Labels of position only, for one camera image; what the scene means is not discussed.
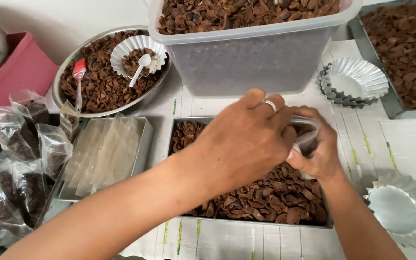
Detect person's left hand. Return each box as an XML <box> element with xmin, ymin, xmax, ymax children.
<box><xmin>189</xmin><ymin>88</ymin><xmax>299</xmax><ymax>200</ymax></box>

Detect person's right hand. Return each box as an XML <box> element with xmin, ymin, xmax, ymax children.
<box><xmin>286</xmin><ymin>106</ymin><xmax>343</xmax><ymax>182</ymax></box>

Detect small clear plastic bag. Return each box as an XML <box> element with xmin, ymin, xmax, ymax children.
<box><xmin>289</xmin><ymin>115</ymin><xmax>322</xmax><ymax>180</ymax></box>

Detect large clear plastic tub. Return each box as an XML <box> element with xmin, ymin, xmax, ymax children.
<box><xmin>148</xmin><ymin>0</ymin><xmax>364</xmax><ymax>98</ymax></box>

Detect stack of fluted foil cups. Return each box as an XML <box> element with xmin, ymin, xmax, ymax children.
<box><xmin>316</xmin><ymin>57</ymin><xmax>389</xmax><ymax>109</ymax></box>

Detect white green-striped tablecloth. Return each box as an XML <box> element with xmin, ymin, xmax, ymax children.
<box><xmin>119</xmin><ymin>40</ymin><xmax>416</xmax><ymax>260</ymax></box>

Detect rectangular metal tray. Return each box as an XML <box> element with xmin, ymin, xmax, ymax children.
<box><xmin>168</xmin><ymin>116</ymin><xmax>334</xmax><ymax>229</ymax></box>

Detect large grey metal tray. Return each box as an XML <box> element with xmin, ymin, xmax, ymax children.
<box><xmin>348</xmin><ymin>0</ymin><xmax>416</xmax><ymax>120</ymax></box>

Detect brown dried chips in tub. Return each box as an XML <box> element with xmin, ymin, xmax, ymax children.
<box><xmin>157</xmin><ymin>0</ymin><xmax>341</xmax><ymax>35</ymax></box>

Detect shallow metal tray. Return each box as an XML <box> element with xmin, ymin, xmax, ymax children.
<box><xmin>58</xmin><ymin>116</ymin><xmax>154</xmax><ymax>202</ymax></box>

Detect single fluted foil cup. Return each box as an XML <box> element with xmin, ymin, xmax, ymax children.
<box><xmin>363</xmin><ymin>171</ymin><xmax>416</xmax><ymax>250</ymax></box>

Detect white plastic spoon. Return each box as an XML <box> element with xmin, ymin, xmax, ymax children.
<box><xmin>129</xmin><ymin>54</ymin><xmax>152</xmax><ymax>87</ymax></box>

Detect brown dried chips in large tray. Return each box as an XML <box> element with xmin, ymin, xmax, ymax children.
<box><xmin>360</xmin><ymin>2</ymin><xmax>416</xmax><ymax>110</ymax></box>

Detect white fluted paper cup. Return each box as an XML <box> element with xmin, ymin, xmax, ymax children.
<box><xmin>110</xmin><ymin>35</ymin><xmax>168</xmax><ymax>80</ymax></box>

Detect brown dried chips in bowl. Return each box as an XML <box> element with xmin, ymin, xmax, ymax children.
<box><xmin>60</xmin><ymin>31</ymin><xmax>163</xmax><ymax>113</ymax></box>

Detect stack of empty clear bags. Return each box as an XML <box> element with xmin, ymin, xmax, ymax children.
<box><xmin>64</xmin><ymin>116</ymin><xmax>143</xmax><ymax>197</ymax></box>

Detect red silicone pastry brush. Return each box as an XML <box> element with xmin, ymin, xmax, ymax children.
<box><xmin>72</xmin><ymin>58</ymin><xmax>87</xmax><ymax>113</ymax></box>

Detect round metal bowl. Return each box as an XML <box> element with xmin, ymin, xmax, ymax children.
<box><xmin>52</xmin><ymin>25</ymin><xmax>172</xmax><ymax>118</ymax></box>

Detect pink box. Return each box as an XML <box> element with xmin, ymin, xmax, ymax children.
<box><xmin>0</xmin><ymin>32</ymin><xmax>60</xmax><ymax>149</ymax></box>

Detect heap of filled clear bags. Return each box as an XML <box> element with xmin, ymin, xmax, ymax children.
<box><xmin>0</xmin><ymin>90</ymin><xmax>81</xmax><ymax>249</ymax></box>

